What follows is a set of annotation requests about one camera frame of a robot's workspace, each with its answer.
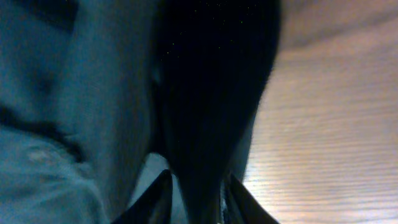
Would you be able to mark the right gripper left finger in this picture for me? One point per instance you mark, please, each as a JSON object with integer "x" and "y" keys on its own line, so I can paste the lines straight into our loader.
{"x": 154, "y": 206}

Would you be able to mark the black t-shirt with white logo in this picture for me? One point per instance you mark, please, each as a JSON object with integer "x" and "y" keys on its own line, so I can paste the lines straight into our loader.
{"x": 99, "y": 97}

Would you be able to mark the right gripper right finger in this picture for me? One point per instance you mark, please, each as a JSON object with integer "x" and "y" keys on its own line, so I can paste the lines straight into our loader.
{"x": 240, "y": 207}

